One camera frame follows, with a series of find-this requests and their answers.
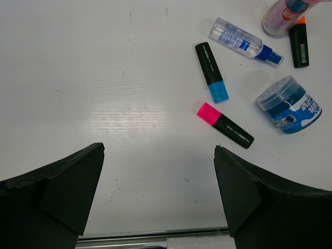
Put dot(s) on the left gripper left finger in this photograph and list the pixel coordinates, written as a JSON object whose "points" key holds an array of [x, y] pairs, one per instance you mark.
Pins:
{"points": [[49, 207]]}

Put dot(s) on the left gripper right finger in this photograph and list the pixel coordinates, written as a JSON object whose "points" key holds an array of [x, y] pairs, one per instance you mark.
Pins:
{"points": [[264, 210]]}

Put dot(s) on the pink cap highlighter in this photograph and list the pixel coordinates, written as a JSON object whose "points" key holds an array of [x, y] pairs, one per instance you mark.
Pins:
{"points": [[224, 125]]}

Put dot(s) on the blue cleaning gel jar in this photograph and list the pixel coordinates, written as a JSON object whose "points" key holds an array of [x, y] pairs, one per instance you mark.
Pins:
{"points": [[289, 106]]}

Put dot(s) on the blue cap highlighter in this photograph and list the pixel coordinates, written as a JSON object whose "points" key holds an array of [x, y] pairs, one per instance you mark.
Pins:
{"points": [[212, 75]]}

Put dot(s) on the orange cap highlighter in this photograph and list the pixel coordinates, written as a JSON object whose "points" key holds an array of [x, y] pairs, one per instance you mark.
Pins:
{"points": [[299, 44]]}

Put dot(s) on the clear blue spray bottle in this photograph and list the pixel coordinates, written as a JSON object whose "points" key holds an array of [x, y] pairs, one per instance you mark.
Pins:
{"points": [[242, 42]]}

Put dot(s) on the pink glue bottle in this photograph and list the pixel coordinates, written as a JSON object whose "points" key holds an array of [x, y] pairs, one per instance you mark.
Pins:
{"points": [[284, 14]]}

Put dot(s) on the metal table rail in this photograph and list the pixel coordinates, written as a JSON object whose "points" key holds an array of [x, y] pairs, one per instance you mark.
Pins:
{"points": [[185, 238]]}

